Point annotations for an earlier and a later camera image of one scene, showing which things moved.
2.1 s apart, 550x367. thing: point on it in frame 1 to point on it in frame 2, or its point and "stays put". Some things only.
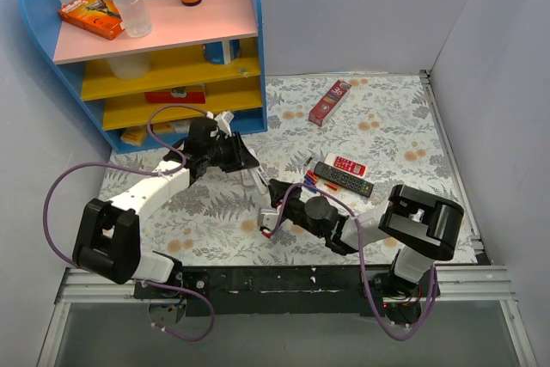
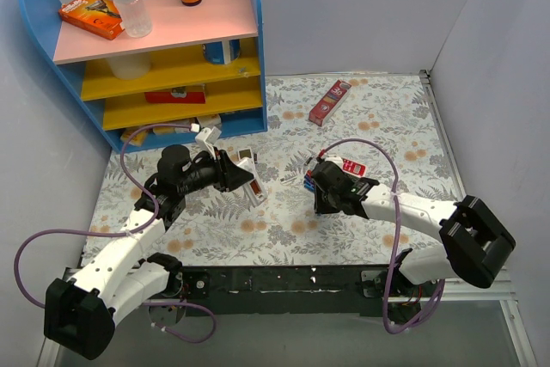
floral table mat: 345,138 stays put
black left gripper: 240,155 to 222,169
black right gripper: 278,192 to 320,197
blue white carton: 222,52 stays put
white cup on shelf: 131,67 stays put
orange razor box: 97,15 stays put
